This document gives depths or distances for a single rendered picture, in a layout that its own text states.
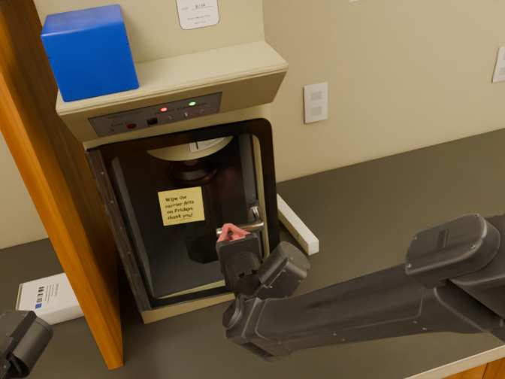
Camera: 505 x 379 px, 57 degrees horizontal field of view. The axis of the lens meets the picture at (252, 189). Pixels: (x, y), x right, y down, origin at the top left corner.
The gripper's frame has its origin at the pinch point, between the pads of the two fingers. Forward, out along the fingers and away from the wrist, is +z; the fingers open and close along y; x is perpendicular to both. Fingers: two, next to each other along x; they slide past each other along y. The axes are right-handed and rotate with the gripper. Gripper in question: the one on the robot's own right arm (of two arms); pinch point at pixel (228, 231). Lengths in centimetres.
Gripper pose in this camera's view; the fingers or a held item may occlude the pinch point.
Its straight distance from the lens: 85.7
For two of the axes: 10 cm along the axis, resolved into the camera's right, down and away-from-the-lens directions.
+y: -0.9, -8.1, -5.8
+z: -2.8, -5.4, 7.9
